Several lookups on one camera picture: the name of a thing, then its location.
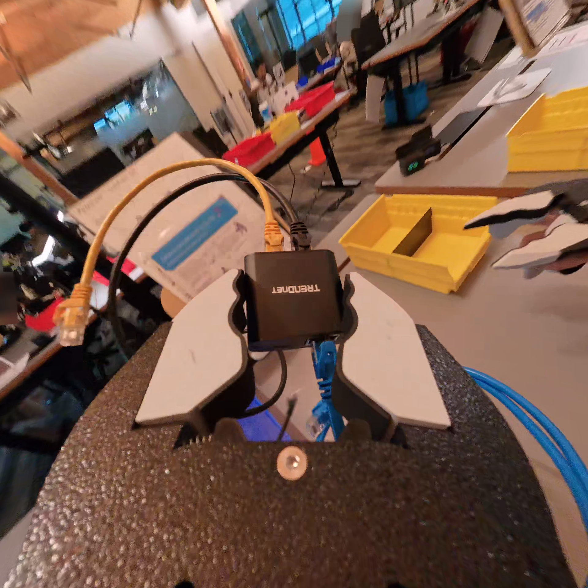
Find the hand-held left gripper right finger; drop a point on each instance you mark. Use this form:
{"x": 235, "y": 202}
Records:
{"x": 390, "y": 353}

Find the black flat panel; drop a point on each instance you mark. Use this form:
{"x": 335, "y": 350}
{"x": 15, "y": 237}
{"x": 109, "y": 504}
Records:
{"x": 459, "y": 131}

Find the yellow plastic bin with divider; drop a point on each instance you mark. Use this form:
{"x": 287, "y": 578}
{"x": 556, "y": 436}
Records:
{"x": 454, "y": 257}

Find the red plastic bin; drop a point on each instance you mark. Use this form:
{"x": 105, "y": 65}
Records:
{"x": 250, "y": 149}
{"x": 312, "y": 99}

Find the stack of yellow plastic bins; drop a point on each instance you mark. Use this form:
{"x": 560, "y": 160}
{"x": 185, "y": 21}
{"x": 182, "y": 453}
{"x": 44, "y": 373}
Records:
{"x": 551, "y": 138}

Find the office table with black legs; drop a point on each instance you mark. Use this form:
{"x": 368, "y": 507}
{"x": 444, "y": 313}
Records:
{"x": 404, "y": 43}

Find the blue plastic bin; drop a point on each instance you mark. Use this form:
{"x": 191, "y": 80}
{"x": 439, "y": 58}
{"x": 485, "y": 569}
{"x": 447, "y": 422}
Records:
{"x": 257, "y": 422}

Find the long office table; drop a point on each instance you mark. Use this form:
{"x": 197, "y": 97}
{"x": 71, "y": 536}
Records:
{"x": 331, "y": 156}

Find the white paper sheet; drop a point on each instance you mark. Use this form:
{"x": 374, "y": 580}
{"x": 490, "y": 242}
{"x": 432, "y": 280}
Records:
{"x": 514, "y": 89}

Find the black network switch box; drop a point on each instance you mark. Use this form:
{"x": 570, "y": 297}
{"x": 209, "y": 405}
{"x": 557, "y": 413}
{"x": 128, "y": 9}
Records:
{"x": 294, "y": 312}

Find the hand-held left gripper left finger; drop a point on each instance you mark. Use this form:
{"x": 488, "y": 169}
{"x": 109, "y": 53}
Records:
{"x": 197, "y": 349}

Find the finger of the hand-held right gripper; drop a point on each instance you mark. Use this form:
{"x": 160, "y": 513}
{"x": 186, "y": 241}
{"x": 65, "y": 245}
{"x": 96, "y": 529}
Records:
{"x": 551, "y": 248}
{"x": 519, "y": 206}

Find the blue bag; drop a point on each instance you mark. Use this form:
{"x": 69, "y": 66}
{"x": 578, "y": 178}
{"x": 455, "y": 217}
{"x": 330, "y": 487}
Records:
{"x": 406, "y": 105}

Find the instruction sheet board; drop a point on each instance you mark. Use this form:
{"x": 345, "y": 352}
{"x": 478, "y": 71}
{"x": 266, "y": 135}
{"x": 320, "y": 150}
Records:
{"x": 540, "y": 18}
{"x": 193, "y": 239}

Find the orange cone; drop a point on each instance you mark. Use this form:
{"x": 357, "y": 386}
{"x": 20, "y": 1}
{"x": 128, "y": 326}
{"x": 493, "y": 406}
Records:
{"x": 317, "y": 154}

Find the black device with green light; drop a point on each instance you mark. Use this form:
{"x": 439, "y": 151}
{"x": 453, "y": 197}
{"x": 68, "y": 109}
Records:
{"x": 415, "y": 154}

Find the small yellow plastic bin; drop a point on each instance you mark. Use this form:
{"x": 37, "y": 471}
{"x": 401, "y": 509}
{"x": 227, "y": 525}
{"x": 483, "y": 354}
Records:
{"x": 285, "y": 128}

